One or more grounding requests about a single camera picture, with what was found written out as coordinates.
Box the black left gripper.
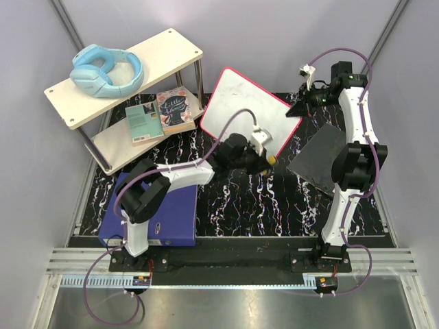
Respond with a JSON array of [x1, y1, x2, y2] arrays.
[[228, 141, 271, 177]]

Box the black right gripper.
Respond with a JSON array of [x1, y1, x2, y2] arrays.
[[285, 83, 337, 119]]

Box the yellow whiteboard eraser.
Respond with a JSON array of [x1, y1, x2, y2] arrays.
[[260, 156, 278, 176]]

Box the pink framed whiteboard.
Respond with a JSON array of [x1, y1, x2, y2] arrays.
[[200, 67, 302, 157]]

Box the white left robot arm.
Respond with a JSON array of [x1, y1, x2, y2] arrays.
[[113, 130, 272, 271]]

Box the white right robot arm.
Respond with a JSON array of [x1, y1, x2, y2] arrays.
[[286, 61, 388, 272]]

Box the black notebook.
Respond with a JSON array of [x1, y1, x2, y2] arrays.
[[287, 123, 346, 197]]

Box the Little Women book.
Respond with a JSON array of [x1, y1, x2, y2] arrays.
[[156, 86, 195, 136]]

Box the teal paperback book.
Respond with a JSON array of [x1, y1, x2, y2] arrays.
[[125, 101, 164, 146]]

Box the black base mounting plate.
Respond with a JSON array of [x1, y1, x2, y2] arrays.
[[109, 236, 352, 283]]

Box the light blue headphones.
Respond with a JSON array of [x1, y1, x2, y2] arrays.
[[69, 44, 145, 99]]

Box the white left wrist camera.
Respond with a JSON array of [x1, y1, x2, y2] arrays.
[[250, 125, 272, 156]]

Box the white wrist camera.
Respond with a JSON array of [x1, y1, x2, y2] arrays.
[[250, 125, 272, 156], [298, 64, 316, 91]]

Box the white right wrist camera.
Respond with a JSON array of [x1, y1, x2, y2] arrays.
[[298, 64, 316, 91]]

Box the blue ring binder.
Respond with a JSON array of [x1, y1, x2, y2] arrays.
[[98, 186, 198, 247]]

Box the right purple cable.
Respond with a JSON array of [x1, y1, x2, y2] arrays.
[[308, 47, 381, 297]]

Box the purple cable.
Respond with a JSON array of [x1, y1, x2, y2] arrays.
[[308, 47, 381, 297], [82, 108, 260, 326]]

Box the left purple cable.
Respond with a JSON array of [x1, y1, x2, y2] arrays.
[[82, 108, 260, 326]]

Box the slotted cable duct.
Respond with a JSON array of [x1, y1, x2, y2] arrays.
[[60, 273, 338, 290]]

